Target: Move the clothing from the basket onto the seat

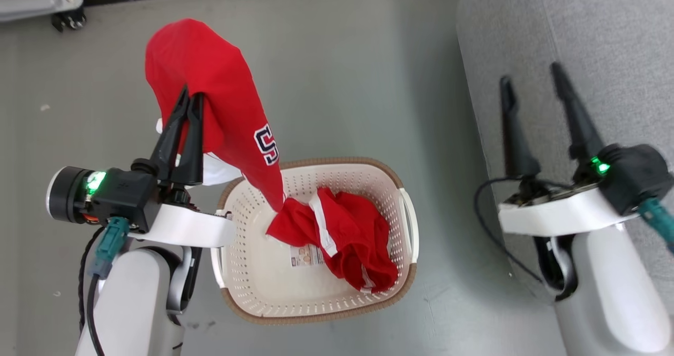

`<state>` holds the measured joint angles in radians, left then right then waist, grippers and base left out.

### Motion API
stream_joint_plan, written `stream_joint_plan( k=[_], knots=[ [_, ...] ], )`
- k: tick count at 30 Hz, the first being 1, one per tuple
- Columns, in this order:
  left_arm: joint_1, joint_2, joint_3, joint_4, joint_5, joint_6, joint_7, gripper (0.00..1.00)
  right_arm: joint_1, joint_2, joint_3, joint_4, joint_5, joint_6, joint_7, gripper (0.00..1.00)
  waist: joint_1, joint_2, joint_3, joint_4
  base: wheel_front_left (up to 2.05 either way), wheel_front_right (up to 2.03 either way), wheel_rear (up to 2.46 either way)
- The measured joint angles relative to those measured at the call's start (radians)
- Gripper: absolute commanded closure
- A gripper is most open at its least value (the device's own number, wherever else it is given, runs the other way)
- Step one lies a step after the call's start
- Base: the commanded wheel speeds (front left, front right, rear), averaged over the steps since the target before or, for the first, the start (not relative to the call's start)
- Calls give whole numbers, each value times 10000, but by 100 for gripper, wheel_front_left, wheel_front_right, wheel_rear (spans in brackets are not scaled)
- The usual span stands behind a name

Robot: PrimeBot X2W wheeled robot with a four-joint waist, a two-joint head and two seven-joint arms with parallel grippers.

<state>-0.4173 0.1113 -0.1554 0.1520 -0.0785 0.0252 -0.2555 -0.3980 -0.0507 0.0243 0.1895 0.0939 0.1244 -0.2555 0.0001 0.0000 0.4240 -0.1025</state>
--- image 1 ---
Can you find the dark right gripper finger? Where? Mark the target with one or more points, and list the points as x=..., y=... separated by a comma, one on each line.
x=576, y=119
x=516, y=140

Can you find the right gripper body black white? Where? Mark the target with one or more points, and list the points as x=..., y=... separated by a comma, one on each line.
x=632, y=179

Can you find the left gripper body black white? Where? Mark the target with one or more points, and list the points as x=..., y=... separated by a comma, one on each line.
x=126, y=195

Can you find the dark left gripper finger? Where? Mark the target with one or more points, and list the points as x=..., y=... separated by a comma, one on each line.
x=192, y=156
x=167, y=140

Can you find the red jersey with navy lettering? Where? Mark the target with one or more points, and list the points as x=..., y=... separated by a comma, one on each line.
x=216, y=82

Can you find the red shorts with white trim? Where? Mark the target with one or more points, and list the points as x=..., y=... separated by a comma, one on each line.
x=353, y=229

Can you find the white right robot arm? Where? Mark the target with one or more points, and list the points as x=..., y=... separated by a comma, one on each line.
x=616, y=293

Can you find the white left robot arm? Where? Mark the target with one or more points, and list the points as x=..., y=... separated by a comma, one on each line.
x=131, y=303

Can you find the cream perforated plastic laundry basket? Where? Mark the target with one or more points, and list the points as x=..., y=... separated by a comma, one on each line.
x=263, y=287

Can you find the grey fabric sofa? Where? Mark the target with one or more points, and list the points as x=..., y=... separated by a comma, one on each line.
x=605, y=40

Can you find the printed label sticker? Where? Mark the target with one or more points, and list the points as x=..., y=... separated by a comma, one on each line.
x=305, y=255

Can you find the black caster wheel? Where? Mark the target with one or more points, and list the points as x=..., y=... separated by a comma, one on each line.
x=68, y=20

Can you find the grey metal frame rail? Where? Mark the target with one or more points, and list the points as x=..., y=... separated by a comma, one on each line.
x=37, y=3

